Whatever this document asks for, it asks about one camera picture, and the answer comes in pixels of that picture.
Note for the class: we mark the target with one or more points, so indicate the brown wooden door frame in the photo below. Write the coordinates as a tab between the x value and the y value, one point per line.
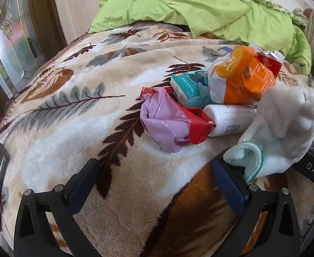
47	13

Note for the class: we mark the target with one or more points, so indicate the patterned glass door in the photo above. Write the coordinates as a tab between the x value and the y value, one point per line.
12	45

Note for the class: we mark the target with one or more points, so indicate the red carton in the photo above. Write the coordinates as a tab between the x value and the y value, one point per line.
268	61

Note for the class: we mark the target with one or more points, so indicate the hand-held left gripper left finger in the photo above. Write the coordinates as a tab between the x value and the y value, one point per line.
83	188

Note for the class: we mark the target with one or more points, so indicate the pink and red plastic bag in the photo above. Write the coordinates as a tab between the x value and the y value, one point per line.
167	123

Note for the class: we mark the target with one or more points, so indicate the orange foil bag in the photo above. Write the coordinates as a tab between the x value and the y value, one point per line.
261	77

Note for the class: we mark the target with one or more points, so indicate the leaf printed blanket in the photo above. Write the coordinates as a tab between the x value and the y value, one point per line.
92	139

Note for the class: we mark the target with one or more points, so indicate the white and orange snack bag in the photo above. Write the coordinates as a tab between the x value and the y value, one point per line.
226	77

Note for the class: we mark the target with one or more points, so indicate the teal tissue packet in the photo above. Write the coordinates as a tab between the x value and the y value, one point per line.
190	85

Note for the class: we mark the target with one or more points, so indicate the white plastic bottle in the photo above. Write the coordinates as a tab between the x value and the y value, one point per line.
232	120

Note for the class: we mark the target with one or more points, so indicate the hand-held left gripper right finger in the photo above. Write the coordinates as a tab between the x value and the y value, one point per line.
229	188

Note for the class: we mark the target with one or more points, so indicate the white sock with green trim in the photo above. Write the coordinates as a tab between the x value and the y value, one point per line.
280	128

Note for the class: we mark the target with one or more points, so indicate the green quilt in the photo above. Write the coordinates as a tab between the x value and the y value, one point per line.
199	5

